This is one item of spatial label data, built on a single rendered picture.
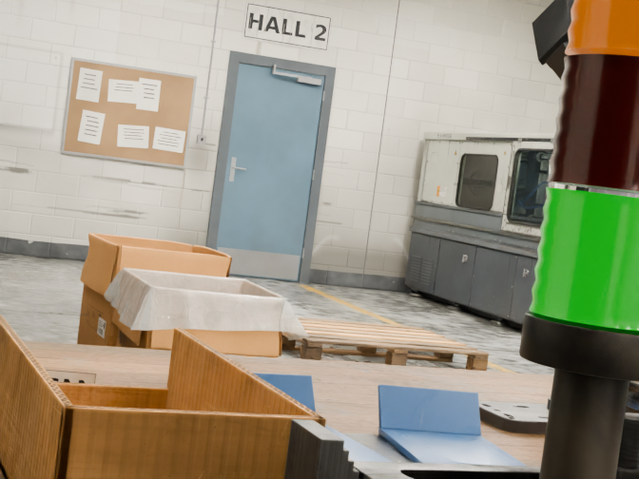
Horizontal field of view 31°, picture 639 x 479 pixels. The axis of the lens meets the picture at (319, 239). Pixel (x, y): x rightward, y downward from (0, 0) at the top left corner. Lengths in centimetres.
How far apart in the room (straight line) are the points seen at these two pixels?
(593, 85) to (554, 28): 57
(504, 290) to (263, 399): 966
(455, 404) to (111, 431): 33
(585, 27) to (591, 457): 11
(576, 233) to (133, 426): 26
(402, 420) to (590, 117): 49
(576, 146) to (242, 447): 27
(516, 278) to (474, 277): 78
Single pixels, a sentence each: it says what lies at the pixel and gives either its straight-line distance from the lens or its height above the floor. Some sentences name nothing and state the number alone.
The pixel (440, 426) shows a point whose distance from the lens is 78.
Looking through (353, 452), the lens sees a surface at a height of 92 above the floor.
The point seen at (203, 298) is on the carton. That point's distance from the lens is 401.
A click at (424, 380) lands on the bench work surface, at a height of 90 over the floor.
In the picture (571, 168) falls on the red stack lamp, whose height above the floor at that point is 109.
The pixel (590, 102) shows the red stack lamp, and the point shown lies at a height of 111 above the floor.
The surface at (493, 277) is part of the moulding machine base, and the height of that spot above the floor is 41.
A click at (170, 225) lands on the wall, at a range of 1152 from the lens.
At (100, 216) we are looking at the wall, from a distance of 1140.
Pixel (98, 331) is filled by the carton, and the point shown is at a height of 37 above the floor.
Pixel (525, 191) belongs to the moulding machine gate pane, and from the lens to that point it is 1009.
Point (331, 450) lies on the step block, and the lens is 41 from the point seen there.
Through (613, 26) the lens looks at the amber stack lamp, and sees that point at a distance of 31.
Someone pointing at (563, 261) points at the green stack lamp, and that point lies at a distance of 31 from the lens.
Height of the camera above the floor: 108
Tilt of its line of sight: 3 degrees down
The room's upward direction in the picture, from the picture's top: 7 degrees clockwise
